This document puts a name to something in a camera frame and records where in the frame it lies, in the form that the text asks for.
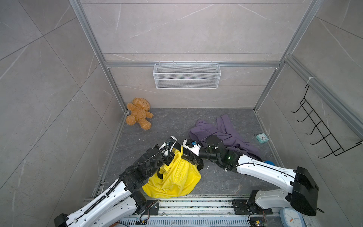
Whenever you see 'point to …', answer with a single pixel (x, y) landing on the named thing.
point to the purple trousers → (223, 127)
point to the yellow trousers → (178, 179)
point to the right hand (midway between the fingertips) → (185, 149)
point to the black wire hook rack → (327, 136)
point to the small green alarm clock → (262, 137)
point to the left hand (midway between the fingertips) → (173, 142)
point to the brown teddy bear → (139, 113)
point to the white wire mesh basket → (186, 76)
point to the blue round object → (269, 162)
